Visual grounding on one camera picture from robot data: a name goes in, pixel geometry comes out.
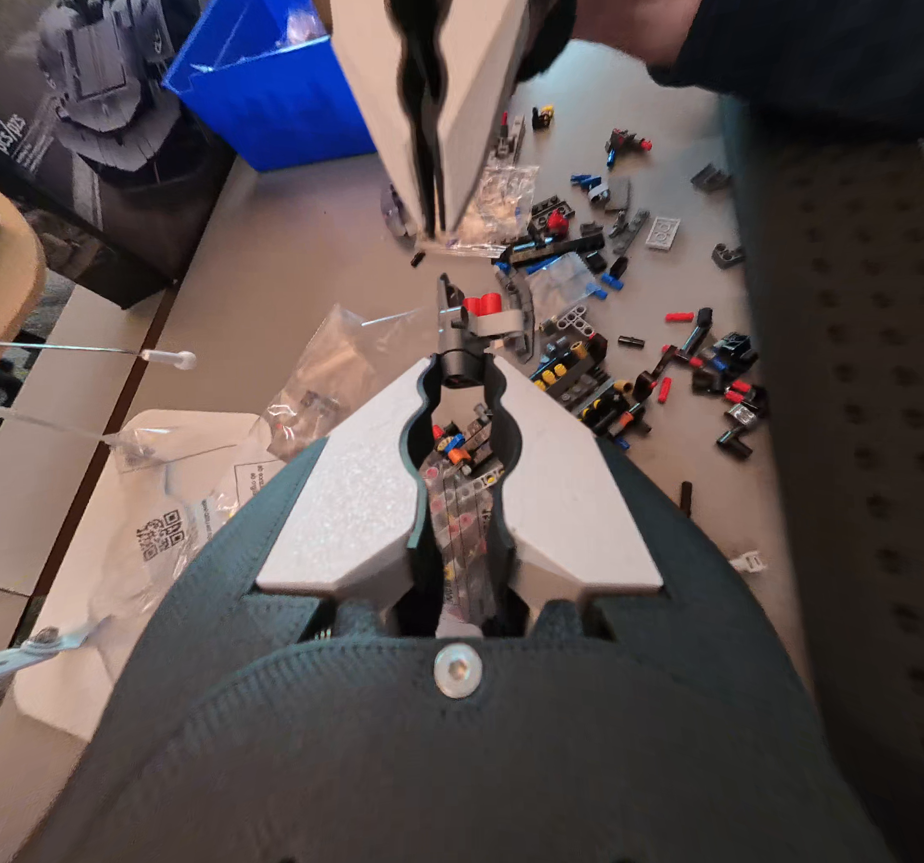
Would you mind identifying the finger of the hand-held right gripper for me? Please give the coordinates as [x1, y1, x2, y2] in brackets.
[321, 0, 443, 240]
[426, 0, 551, 238]

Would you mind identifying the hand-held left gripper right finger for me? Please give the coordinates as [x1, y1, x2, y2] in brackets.
[482, 354, 664, 636]

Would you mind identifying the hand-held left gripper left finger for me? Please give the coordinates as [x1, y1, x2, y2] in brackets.
[256, 356, 443, 636]

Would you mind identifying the grey and red lego assembly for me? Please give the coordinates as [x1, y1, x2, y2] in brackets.
[432, 273, 539, 392]

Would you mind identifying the lego chassis with yellow connectors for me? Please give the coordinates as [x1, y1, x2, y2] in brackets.
[533, 332, 652, 440]

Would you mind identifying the pile of loose lego pieces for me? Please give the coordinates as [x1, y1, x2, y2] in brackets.
[411, 102, 770, 574]

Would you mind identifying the dark lego set box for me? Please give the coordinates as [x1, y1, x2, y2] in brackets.
[0, 0, 241, 310]

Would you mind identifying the blue plastic bin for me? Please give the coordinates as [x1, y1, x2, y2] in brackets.
[162, 0, 378, 173]

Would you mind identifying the clear bag with orange pieces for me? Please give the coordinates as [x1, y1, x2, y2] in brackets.
[422, 401, 508, 626]

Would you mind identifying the small clear bag with bits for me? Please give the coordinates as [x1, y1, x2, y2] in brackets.
[448, 163, 541, 259]

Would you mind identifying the black perforated foam pad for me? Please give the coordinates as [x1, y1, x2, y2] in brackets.
[722, 94, 924, 863]

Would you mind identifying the white book stand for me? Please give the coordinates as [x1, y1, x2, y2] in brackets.
[0, 192, 326, 743]

